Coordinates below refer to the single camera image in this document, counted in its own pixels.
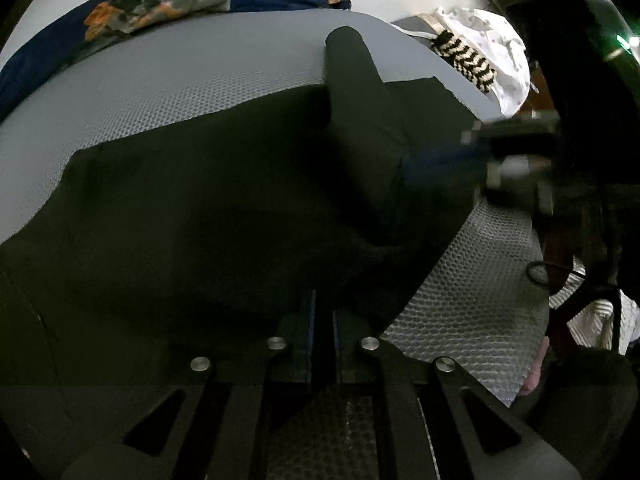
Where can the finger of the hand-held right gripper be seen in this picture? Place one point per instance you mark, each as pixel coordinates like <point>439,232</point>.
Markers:
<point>515,129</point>
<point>450,162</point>

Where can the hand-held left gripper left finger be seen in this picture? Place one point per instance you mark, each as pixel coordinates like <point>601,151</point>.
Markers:
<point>311,345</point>

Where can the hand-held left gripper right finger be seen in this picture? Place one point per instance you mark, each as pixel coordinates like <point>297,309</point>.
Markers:
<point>336,345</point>

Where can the black pants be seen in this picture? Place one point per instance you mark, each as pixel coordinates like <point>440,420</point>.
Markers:
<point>200,210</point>

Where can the black white striped cloth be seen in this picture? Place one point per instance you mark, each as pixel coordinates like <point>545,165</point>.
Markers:
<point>465,60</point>

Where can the white spotted cloth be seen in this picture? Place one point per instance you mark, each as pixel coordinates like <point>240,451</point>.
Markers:
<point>495,35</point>

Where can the grey mesh mattress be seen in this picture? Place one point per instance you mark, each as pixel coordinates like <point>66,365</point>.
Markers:
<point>175,85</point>

